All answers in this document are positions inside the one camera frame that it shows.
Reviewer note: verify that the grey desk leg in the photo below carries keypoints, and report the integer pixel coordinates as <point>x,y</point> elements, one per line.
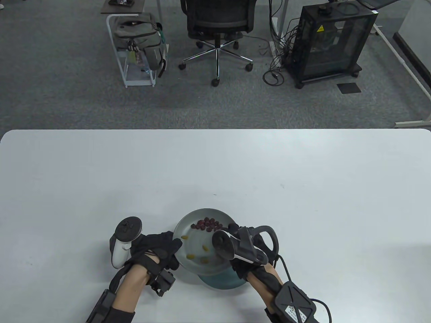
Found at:
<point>282,13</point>

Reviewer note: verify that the white power strip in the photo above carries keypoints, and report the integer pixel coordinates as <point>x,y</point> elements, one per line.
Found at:
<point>273,48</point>

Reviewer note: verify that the white left hand controller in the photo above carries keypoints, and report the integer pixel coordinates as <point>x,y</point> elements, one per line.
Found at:
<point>126,228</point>

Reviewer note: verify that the small dark device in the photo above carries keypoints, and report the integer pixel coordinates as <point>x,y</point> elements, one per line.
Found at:
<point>121,2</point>

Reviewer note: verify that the pile of dark red raisins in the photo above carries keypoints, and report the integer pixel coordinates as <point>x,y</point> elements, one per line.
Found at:
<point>207,223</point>

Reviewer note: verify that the grey backpack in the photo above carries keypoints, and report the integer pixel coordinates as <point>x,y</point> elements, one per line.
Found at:
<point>134,33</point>

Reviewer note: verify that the teal plate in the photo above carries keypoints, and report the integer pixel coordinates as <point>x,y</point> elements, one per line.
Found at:
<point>219,281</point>

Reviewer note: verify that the white desk frame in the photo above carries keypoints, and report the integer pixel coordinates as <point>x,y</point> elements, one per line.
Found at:
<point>412,123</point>

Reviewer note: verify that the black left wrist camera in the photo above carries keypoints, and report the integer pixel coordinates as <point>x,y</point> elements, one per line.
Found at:
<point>163,282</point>

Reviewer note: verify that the person's left hand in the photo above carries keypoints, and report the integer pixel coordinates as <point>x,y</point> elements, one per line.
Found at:
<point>158,245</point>

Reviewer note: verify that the black left forearm tracker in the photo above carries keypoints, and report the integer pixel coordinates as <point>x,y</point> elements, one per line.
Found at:
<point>101,306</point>

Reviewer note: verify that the white frame side table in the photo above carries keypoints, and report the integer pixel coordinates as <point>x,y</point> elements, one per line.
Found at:
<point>121,8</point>

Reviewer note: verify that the grey plate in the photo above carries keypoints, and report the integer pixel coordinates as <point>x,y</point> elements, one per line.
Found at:
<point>195,244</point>

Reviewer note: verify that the white partition panel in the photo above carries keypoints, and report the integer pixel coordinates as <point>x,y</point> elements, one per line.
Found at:
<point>417,20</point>

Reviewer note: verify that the person's right forearm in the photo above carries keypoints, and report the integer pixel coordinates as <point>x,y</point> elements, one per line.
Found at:
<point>261,292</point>

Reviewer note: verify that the black wheeled cabinet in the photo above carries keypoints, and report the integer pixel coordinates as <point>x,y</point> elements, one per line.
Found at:
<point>333,50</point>

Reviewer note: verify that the person's right hand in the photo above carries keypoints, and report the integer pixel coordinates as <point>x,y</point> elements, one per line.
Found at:
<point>240,269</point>

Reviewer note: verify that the black office chair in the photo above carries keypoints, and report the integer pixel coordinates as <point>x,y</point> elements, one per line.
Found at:
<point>219,16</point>

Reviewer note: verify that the person's left forearm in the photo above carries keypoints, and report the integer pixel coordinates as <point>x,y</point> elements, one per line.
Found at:
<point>129,286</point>

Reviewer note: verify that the black right forearm tracker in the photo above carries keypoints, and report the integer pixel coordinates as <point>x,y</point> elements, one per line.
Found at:
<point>293,301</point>

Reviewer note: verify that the black floor mat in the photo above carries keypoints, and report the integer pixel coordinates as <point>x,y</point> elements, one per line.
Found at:
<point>349,88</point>

